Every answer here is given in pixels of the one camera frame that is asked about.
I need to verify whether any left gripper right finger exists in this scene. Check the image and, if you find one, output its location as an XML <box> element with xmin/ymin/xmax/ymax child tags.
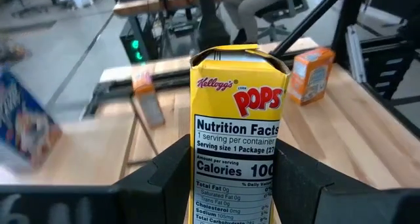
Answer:
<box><xmin>274</xmin><ymin>140</ymin><xmax>357</xmax><ymax>224</ymax></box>

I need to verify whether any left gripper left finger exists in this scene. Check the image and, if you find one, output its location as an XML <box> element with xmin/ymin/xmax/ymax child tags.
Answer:
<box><xmin>113</xmin><ymin>134</ymin><xmax>192</xmax><ymax>224</ymax></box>

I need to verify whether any orange Mini-Wheats cereal box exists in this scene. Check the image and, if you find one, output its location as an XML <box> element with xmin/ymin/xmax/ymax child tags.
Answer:
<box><xmin>287</xmin><ymin>46</ymin><xmax>336</xmax><ymax>106</ymax></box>
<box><xmin>130</xmin><ymin>63</ymin><xmax>166</xmax><ymax>129</ymax></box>

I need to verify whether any yellow Corn Pops cereal box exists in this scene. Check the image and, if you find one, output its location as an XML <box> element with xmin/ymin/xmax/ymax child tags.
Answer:
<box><xmin>188</xmin><ymin>43</ymin><xmax>291</xmax><ymax>224</ymax></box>

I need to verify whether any blue Frosted Flakes cereal box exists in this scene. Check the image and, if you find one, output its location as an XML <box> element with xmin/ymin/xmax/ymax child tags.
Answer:
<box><xmin>0</xmin><ymin>69</ymin><xmax>63</xmax><ymax>171</ymax></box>

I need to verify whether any black box green light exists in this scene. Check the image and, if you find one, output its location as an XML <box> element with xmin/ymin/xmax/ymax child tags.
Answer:
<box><xmin>119</xmin><ymin>15</ymin><xmax>159</xmax><ymax>64</ymax></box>

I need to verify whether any black office chair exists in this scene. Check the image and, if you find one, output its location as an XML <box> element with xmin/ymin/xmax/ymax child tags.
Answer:
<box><xmin>254</xmin><ymin>0</ymin><xmax>311</xmax><ymax>43</ymax></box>

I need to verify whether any wooden workbench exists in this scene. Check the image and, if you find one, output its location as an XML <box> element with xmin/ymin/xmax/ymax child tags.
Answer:
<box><xmin>113</xmin><ymin>0</ymin><xmax>229</xmax><ymax>18</ymax></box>

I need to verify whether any person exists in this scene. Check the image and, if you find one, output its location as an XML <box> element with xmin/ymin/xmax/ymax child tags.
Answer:
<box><xmin>222</xmin><ymin>0</ymin><xmax>289</xmax><ymax>44</ymax></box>

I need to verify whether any silver metal bracket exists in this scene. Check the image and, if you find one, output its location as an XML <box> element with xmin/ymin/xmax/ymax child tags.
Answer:
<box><xmin>344</xmin><ymin>25</ymin><xmax>368</xmax><ymax>84</ymax></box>

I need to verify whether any black metal table frame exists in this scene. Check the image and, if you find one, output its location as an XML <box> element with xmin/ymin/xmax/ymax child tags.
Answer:
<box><xmin>83</xmin><ymin>0</ymin><xmax>420</xmax><ymax>139</ymax></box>

